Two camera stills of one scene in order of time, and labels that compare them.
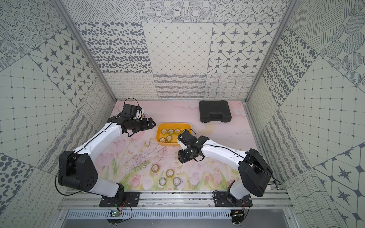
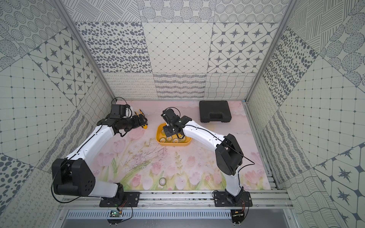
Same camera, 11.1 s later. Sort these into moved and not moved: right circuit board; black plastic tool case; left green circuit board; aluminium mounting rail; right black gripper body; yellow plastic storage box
Moved: right black gripper body
Not moved: right circuit board; black plastic tool case; aluminium mounting rail; yellow plastic storage box; left green circuit board
